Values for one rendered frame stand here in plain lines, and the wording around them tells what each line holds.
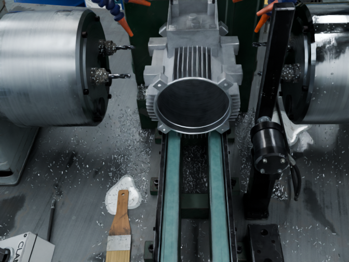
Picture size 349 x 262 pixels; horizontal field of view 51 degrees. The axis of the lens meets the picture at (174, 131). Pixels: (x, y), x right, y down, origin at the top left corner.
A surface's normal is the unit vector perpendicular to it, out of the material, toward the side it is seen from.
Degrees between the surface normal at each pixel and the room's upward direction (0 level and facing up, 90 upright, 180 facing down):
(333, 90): 73
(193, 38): 90
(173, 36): 90
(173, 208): 0
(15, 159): 90
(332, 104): 88
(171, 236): 0
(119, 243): 0
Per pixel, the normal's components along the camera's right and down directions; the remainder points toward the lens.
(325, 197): -0.05, -0.67
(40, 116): -0.03, 0.84
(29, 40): -0.06, -0.31
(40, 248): 0.85, -0.33
